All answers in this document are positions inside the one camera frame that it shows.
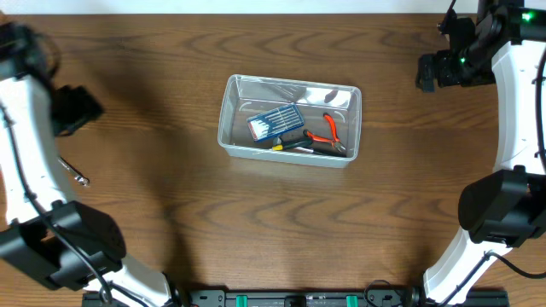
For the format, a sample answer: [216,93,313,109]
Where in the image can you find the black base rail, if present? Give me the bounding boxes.
[81,286,510,307]

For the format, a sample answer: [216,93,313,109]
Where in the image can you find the clear plastic container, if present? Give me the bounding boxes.
[218,74,363,168]

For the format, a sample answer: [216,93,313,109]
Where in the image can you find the silver ring wrench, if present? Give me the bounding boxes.
[58,157,90,187]

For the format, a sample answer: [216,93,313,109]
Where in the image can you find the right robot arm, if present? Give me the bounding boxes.
[404,1,545,306]

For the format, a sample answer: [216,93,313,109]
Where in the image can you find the black handled hammer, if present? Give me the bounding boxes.
[290,143,346,158]

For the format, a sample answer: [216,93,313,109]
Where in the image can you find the red handled cutting pliers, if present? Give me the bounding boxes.
[303,113,346,154]

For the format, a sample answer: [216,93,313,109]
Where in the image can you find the blue precision screwdriver set case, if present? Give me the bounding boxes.
[247,104,305,142]

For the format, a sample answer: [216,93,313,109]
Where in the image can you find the black yellow screwdriver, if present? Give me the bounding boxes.
[271,136,313,151]

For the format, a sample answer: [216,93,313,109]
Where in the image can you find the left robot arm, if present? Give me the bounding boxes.
[1,22,181,306]

